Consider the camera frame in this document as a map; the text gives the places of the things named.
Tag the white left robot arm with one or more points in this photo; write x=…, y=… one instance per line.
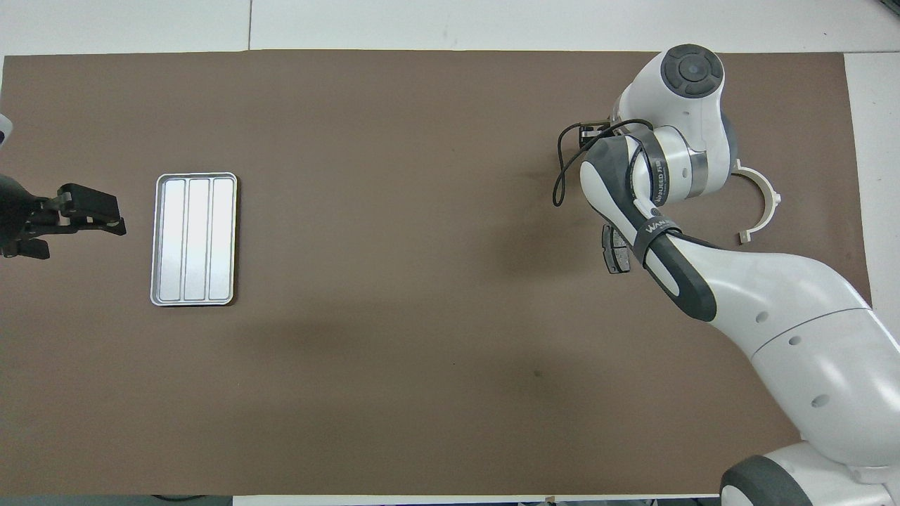
x=3, y=130

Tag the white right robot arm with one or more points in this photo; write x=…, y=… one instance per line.
x=787, y=316

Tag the white curved plastic bracket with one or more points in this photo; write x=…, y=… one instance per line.
x=770, y=200

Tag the silver metal tray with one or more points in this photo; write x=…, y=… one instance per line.
x=193, y=239

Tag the brown table mat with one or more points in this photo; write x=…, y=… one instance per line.
x=422, y=211

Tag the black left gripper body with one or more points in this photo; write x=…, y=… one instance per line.
x=21, y=214

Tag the short dark brake pad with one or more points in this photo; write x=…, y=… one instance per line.
x=615, y=256

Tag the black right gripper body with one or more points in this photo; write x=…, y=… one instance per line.
x=594, y=135

